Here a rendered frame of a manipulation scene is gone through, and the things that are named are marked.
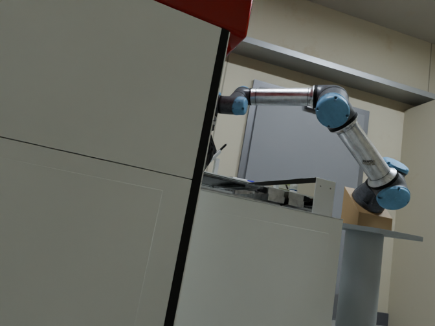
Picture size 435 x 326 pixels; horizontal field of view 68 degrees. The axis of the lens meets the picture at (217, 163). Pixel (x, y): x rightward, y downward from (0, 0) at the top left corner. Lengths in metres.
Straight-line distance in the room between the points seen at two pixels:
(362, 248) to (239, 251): 0.68
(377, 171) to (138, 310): 0.99
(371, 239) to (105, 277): 1.15
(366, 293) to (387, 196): 0.43
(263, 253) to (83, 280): 0.57
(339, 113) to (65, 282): 0.99
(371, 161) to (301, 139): 2.07
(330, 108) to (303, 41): 2.62
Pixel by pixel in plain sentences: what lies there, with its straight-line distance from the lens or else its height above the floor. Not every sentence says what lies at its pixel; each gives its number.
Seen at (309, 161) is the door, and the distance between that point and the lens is 3.38.
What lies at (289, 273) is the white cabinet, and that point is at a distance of 1.15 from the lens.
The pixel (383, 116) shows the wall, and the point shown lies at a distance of 4.06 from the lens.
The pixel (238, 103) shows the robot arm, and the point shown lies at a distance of 1.33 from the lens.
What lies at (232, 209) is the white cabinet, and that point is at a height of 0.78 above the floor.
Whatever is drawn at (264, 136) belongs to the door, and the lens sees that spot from 3.22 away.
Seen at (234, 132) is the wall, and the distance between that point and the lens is 3.18.
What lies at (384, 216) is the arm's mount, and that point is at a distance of 1.63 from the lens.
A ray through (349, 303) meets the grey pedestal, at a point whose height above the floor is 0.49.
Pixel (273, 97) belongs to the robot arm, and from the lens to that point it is 1.42.
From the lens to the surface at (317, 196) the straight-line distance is 1.28.
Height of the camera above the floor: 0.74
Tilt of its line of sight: 10 degrees up
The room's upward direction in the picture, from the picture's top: 10 degrees clockwise
